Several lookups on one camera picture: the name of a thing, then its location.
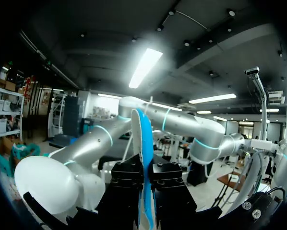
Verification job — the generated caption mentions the blue and black shoe insole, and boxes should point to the blue and black shoe insole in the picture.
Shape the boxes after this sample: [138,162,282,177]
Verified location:
[130,108,156,230]

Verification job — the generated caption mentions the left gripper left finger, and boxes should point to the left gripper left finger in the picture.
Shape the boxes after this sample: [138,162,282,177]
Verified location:
[97,154,144,220]

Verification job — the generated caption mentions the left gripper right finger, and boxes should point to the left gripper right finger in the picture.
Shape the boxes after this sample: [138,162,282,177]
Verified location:
[151,161,198,220]

